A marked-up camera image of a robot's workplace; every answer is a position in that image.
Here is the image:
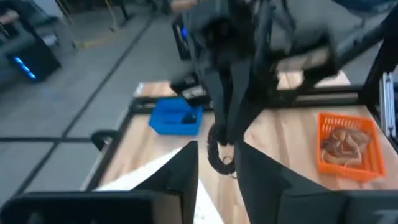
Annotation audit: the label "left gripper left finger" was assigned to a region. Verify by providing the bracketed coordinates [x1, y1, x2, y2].
[132, 140, 199, 224]

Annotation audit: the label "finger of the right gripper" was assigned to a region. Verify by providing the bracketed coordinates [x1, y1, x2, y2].
[228, 60, 259, 144]
[214, 62, 234, 146]

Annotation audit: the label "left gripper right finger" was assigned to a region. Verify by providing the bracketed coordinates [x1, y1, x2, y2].
[235, 141, 330, 224]

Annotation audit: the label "blue plastic basket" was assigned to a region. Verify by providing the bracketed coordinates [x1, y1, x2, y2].
[148, 96, 204, 137]

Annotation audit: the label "orange plastic basket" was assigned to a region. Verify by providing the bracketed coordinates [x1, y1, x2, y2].
[316, 111, 387, 184]

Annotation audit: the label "white perforated metal shelf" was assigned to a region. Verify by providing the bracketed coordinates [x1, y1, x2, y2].
[94, 147, 225, 224]

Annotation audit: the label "computer tower blue lights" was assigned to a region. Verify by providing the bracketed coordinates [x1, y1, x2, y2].
[5, 36, 62, 84]

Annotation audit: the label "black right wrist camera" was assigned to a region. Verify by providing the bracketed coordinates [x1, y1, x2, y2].
[170, 72, 213, 107]

